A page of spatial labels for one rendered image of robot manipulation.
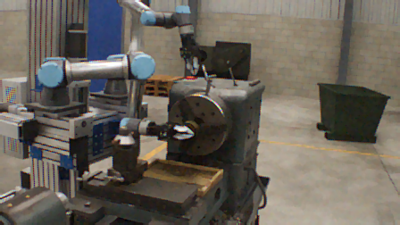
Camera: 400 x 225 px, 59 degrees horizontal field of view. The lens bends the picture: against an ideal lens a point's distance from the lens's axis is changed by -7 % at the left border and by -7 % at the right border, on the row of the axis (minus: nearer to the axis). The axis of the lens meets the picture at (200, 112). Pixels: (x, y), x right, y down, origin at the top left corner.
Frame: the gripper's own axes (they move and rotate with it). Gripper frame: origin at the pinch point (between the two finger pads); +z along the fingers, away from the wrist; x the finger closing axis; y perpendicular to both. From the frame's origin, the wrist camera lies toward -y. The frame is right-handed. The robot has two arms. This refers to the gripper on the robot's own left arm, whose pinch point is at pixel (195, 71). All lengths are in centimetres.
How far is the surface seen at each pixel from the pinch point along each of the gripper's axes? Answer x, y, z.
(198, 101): 4.0, 12.8, 14.5
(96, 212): -13, 86, 42
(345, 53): 113, -973, 18
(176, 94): -14.1, -2.8, 10.1
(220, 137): 12.3, 12.8, 34.0
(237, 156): 14, -3, 48
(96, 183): -18, 76, 34
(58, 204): 7, 123, 24
